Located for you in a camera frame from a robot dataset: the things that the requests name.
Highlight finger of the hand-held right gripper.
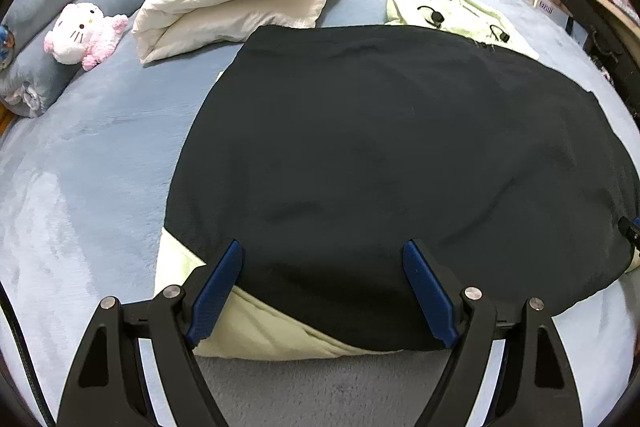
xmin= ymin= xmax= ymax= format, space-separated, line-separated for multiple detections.
xmin=619 ymin=216 xmax=640 ymax=254

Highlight light green and black jacket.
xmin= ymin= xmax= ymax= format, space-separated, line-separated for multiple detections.
xmin=152 ymin=0 xmax=640 ymax=360

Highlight white and pink cat plush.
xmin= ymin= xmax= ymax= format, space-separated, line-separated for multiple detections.
xmin=43 ymin=2 xmax=130 ymax=72

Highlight black bag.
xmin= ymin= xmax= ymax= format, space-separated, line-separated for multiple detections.
xmin=555 ymin=0 xmax=640 ymax=118

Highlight grey-blue pillows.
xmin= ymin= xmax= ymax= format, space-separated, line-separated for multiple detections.
xmin=0 ymin=0 xmax=149 ymax=118

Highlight blue-grey box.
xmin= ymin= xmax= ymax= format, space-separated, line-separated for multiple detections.
xmin=566 ymin=14 xmax=590 ymax=48

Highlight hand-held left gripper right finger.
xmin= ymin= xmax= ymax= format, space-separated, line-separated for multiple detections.
xmin=402 ymin=238 xmax=583 ymax=427

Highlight small blue toy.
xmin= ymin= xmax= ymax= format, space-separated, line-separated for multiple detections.
xmin=0 ymin=24 xmax=16 ymax=70

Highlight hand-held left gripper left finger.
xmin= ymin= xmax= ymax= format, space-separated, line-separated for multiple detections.
xmin=56 ymin=238 xmax=245 ymax=427

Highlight bed with blue-grey sheet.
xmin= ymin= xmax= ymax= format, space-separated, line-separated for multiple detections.
xmin=0 ymin=0 xmax=640 ymax=427

